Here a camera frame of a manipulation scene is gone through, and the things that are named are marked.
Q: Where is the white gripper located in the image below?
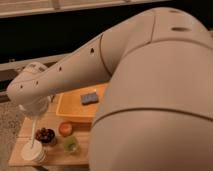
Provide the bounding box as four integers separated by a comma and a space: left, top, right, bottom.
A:
19, 97, 50, 119

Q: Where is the white dish brush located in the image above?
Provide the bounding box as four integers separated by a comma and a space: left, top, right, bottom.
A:
31, 118, 37, 148

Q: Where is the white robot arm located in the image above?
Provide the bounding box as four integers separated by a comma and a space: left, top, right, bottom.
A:
7, 7, 213, 171

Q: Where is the orange toy fruit cup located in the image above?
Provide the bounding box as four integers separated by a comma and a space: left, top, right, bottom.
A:
58, 122, 73, 137

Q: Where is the white plastic cup stack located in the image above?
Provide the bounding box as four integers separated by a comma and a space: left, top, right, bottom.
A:
21, 140, 46, 163

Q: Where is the green plastic cup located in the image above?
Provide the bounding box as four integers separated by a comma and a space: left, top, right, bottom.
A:
63, 135, 79, 154

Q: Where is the bowl of dark grapes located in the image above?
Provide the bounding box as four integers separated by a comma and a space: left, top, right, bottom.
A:
35, 128, 56, 146

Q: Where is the yellow plastic bin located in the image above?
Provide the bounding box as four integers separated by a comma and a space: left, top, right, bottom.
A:
56, 84, 107, 123

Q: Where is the blue gray sponge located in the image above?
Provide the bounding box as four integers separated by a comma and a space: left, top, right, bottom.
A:
81, 92, 99, 105

